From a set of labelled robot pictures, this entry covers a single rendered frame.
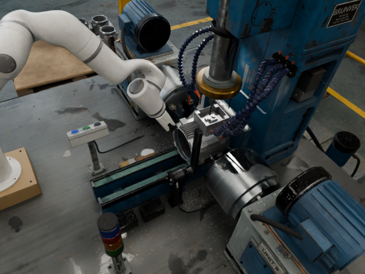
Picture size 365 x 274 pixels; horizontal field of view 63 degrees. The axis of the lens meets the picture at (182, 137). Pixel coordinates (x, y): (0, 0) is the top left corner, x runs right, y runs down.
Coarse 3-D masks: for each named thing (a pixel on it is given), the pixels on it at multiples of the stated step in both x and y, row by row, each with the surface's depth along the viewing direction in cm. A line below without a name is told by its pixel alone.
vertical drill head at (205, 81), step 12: (228, 0) 90; (216, 36) 101; (216, 48) 104; (228, 48) 102; (216, 60) 106; (228, 60) 105; (204, 72) 115; (216, 72) 110; (228, 72) 110; (204, 84) 113; (216, 84) 111; (228, 84) 111; (240, 84) 115; (216, 96) 112; (228, 96) 112; (228, 108) 126
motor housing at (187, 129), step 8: (192, 120) 139; (184, 128) 129; (192, 128) 130; (200, 128) 130; (176, 136) 141; (184, 136) 143; (192, 136) 128; (208, 136) 131; (176, 144) 142; (184, 144) 143; (208, 144) 129; (216, 144) 132; (224, 144) 135; (184, 152) 141; (208, 152) 132; (216, 152) 136; (184, 160) 139
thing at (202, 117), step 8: (216, 104) 135; (200, 112) 133; (208, 112) 136; (216, 112) 136; (224, 112) 132; (200, 120) 128; (208, 120) 130; (216, 120) 132; (224, 120) 129; (208, 128) 127; (216, 128) 130
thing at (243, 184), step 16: (224, 160) 113; (240, 160) 112; (256, 160) 113; (208, 176) 117; (224, 176) 111; (240, 176) 108; (256, 176) 107; (272, 176) 109; (224, 192) 111; (240, 192) 106; (256, 192) 105; (224, 208) 113; (240, 208) 107
